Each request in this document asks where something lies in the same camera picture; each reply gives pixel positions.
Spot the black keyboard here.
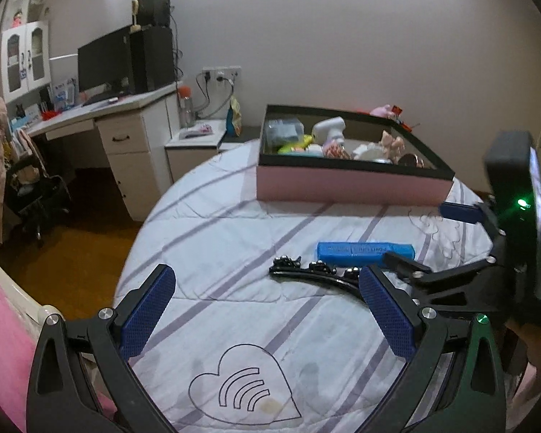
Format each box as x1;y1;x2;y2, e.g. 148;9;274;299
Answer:
82;92;129;106

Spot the white striped quilt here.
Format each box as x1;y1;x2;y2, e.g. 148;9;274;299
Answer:
113;137;530;433

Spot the low black and white cabinet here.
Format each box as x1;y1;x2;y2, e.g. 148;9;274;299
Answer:
219;125;263;145

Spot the bottle with orange cap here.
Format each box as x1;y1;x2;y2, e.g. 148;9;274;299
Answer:
178;86;195;128

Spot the yellow snack bag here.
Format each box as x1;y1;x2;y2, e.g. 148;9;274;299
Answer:
225;97;243;137

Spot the pink blanket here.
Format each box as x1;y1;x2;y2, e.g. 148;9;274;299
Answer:
0;264;118;433

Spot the black speaker box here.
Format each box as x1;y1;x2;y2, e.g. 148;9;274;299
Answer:
137;0;171;28

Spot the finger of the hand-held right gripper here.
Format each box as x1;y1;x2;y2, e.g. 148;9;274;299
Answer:
438;202;501;240
382;253;506;314

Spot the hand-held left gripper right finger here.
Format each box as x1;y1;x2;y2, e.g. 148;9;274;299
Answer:
358;265;508;433

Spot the yellow highlighter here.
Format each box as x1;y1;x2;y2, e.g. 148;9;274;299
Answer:
277;135;314;154

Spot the blue and white box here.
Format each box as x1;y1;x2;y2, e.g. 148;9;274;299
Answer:
49;79;78;111

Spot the black computer monitor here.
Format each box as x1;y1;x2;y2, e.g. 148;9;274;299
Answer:
78;27;133;95

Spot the white nightstand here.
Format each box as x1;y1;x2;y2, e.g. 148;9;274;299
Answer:
164;121;228;185

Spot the black office chair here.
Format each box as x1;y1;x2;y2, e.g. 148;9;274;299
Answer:
2;153;73;246

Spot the white desk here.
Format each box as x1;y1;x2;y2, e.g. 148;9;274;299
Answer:
25;83;183;222

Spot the white glass-door cabinet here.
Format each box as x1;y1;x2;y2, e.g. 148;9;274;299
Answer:
0;20;51;104

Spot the rose gold mirror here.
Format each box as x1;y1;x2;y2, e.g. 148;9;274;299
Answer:
397;152;427;169

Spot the black power cable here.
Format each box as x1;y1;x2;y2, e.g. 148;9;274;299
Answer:
194;72;235;118

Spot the white wall socket strip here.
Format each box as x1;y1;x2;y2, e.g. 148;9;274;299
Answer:
202;67;243;83

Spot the white bed frame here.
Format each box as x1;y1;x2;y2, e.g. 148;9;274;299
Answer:
0;241;66;325

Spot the pink box with black rim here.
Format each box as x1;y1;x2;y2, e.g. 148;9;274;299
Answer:
256;105;455;206

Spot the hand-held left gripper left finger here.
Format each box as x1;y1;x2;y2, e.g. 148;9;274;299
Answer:
26;263;176;433

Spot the pink bear figurine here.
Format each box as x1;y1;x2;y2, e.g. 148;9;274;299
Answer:
379;130;406;163

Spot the blue rectangular bar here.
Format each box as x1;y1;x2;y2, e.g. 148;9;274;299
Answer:
316;241;416;264

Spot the clear plastic box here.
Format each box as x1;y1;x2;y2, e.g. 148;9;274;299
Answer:
265;118;305;145

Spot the white hair dryer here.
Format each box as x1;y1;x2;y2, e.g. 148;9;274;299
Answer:
311;117;347;143

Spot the black studded headband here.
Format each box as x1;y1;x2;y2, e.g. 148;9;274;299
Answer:
269;256;366;294

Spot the black computer tower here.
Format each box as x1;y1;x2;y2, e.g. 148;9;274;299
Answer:
130;26;176;95

